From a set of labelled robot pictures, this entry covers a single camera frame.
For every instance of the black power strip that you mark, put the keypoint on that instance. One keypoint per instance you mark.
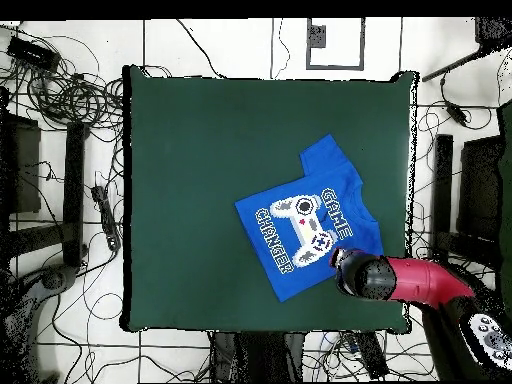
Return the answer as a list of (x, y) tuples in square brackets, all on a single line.
[(106, 216), (372, 356)]

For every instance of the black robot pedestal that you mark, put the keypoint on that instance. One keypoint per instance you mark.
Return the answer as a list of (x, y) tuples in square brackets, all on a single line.
[(256, 356)]

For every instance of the dark green table cloth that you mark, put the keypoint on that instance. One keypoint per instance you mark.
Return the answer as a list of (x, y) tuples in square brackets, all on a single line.
[(200, 140)]

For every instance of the black rod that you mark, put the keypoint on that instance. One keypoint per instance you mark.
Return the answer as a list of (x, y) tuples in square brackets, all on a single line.
[(452, 66)]

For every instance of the grey square frame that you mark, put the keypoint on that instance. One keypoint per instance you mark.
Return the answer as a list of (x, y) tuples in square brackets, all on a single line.
[(362, 44)]

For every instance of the small dark grey square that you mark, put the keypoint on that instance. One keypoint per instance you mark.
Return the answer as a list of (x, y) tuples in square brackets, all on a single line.
[(318, 36)]

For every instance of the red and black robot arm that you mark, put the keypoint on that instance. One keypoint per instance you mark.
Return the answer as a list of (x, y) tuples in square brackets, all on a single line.
[(420, 280)]

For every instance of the black flat panel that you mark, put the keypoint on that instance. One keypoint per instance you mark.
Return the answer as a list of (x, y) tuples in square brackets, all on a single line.
[(26, 168), (478, 188)]

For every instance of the blue shirt with white print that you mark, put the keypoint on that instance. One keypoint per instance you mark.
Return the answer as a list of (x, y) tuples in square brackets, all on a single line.
[(332, 172)]

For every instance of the black stand bar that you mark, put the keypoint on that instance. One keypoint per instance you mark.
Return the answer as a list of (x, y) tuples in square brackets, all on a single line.
[(443, 192), (74, 192)]

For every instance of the black speckled block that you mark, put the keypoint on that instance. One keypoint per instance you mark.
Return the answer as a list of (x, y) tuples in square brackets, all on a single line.
[(494, 32)]

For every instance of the black stand base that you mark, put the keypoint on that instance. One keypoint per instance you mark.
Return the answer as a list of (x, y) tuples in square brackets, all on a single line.
[(52, 278)]

